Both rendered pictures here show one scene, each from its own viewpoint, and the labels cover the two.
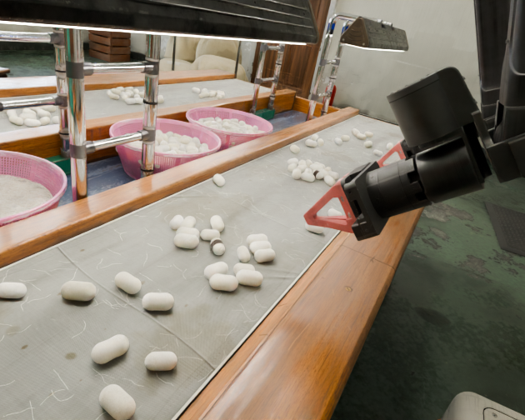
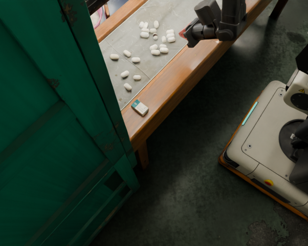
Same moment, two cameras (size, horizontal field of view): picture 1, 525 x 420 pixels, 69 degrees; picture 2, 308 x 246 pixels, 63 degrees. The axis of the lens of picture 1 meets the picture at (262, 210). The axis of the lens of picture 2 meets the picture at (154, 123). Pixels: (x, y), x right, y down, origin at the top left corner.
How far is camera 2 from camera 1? 64 cm
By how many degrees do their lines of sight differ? 43
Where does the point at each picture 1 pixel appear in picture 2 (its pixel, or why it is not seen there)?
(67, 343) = (114, 71)
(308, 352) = (174, 76)
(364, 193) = (189, 35)
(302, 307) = (177, 62)
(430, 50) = not seen: outside the picture
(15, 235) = not seen: hidden behind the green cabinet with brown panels
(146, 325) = (133, 67)
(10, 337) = not seen: hidden behind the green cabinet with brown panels
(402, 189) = (199, 35)
